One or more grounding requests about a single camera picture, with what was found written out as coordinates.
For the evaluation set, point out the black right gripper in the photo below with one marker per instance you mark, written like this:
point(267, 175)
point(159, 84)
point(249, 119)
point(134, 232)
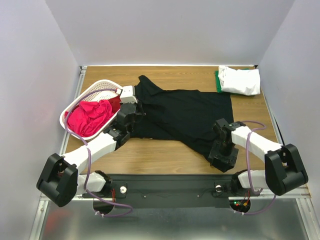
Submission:
point(223, 160)

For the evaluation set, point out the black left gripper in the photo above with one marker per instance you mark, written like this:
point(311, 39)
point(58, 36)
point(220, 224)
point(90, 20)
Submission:
point(140, 111)

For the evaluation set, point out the black t shirt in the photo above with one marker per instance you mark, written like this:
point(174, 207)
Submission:
point(183, 115)

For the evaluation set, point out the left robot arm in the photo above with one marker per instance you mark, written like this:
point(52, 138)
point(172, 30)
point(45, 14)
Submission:
point(59, 177)

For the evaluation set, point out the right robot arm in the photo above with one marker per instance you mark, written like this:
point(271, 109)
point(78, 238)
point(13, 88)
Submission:
point(269, 165)

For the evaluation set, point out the dark red t shirt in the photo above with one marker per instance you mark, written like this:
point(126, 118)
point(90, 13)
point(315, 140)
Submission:
point(115, 103)

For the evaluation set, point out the pink t shirt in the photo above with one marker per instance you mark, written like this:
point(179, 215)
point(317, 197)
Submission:
point(89, 116)

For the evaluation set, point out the white perforated plastic basket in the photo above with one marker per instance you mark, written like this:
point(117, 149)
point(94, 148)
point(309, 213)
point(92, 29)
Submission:
point(100, 90)

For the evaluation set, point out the green folded t shirt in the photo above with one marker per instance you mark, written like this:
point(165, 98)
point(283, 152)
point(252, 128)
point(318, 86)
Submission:
point(217, 82)

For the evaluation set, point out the white folded t shirt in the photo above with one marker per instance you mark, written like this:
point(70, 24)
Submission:
point(254, 82)

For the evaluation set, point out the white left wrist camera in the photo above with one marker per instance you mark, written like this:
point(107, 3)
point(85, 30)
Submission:
point(128, 95)

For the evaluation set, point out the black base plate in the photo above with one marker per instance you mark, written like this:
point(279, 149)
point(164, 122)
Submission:
point(143, 191)

